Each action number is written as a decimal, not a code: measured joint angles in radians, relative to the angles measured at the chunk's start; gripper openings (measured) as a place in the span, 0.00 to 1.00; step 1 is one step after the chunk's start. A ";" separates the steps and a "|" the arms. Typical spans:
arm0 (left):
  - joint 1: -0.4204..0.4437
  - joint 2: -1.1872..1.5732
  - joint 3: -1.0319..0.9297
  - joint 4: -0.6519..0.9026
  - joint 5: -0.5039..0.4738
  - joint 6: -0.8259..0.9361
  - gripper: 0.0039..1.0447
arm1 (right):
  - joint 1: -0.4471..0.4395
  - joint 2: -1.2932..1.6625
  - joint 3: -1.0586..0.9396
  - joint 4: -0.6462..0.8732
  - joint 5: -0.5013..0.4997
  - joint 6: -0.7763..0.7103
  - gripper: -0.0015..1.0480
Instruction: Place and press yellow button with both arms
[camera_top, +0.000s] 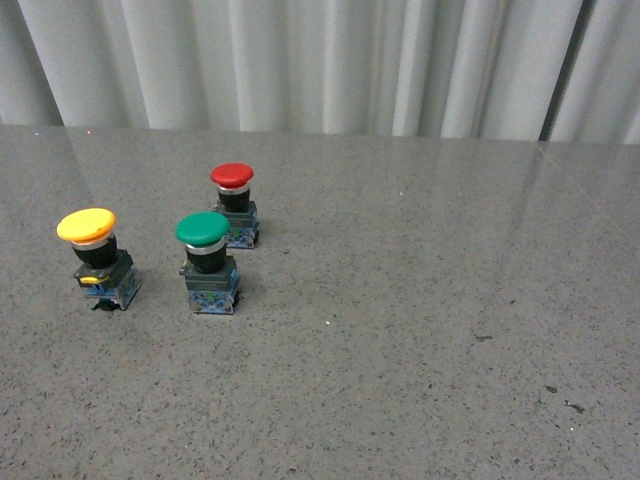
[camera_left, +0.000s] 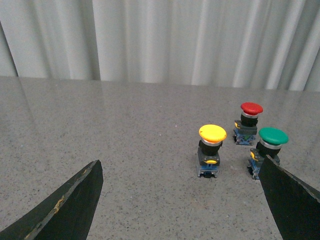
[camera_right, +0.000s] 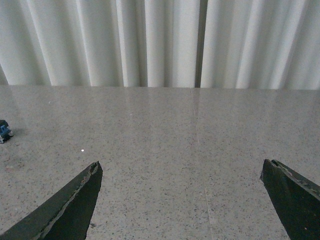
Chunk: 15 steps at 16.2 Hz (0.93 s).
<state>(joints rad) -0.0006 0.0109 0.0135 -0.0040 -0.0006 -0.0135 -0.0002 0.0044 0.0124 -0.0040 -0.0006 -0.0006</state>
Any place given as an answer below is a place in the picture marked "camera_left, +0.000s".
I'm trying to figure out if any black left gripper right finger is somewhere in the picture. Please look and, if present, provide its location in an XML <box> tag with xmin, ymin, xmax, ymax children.
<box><xmin>258</xmin><ymin>155</ymin><xmax>320</xmax><ymax>240</ymax></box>

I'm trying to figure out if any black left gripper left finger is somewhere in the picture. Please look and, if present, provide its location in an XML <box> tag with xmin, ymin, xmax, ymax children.
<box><xmin>0</xmin><ymin>160</ymin><xmax>104</xmax><ymax>240</ymax></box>

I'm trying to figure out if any yellow mushroom push button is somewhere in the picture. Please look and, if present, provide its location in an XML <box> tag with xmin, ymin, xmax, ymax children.
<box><xmin>196</xmin><ymin>124</ymin><xmax>227</xmax><ymax>178</ymax></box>

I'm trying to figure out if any green mushroom push button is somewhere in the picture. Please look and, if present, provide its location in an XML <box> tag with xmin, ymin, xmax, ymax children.
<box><xmin>247</xmin><ymin>127</ymin><xmax>289</xmax><ymax>180</ymax></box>

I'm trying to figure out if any red mushroom push button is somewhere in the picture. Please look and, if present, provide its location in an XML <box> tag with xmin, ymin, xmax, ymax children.
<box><xmin>233</xmin><ymin>102</ymin><xmax>264</xmax><ymax>146</ymax></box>

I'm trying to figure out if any white pleated curtain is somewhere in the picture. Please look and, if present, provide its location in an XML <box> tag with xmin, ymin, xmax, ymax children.
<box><xmin>0</xmin><ymin>0</ymin><xmax>320</xmax><ymax>91</ymax></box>

